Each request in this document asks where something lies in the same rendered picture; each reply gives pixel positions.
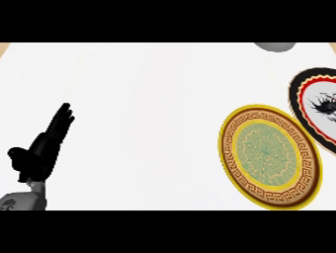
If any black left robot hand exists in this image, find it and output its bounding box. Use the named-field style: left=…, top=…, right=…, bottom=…
left=7, top=102, right=76, bottom=184

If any yellow-rimmed green patterned plate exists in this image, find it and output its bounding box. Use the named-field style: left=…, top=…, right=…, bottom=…
left=218, top=104, right=324, bottom=211

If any black-rimmed white plate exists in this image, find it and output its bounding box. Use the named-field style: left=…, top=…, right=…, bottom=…
left=288, top=67, right=336, bottom=163

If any grey rounded object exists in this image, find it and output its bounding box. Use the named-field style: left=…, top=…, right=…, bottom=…
left=254, top=42, right=298, bottom=53

